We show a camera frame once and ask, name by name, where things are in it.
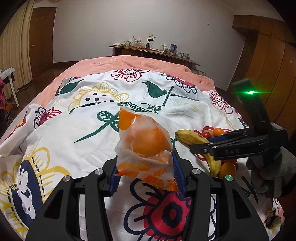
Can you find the red tomato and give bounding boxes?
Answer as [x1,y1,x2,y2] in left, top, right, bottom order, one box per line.
[202,131,212,138]

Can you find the yellow banana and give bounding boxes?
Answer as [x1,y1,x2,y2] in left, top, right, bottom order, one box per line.
[175,130,221,177]

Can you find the plastic bag with orange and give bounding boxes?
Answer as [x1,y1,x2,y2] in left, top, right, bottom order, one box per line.
[115,108,179,192]

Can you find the orange mandarin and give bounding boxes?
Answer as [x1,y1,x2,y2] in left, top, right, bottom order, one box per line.
[218,162,236,179]
[213,128,225,137]

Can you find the grey gloved hand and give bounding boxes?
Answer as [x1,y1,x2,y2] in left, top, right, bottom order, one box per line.
[246,147,295,198]

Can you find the wooden wardrobe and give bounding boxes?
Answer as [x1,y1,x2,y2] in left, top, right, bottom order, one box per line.
[232,15,295,136]

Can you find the floral white duvet cover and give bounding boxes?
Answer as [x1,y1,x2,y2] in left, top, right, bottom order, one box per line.
[0,68,285,241]

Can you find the blue box on sideboard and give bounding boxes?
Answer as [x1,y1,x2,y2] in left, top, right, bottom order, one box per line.
[170,44,178,56]

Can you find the white kettle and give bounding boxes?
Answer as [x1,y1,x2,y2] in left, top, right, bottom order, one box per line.
[159,44,168,53]

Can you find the wooden sideboard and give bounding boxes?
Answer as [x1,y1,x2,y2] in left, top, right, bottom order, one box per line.
[109,45,201,68]

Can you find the white folding stand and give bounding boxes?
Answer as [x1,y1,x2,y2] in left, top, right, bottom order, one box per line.
[1,67,20,108]

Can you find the pink blanket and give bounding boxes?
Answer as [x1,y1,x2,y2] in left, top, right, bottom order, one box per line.
[34,55,216,107]

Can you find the beige curtain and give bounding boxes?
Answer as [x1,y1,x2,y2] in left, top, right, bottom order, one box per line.
[1,1,34,91]

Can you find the wooden door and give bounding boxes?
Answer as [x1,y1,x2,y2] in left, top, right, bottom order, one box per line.
[29,7,57,79]

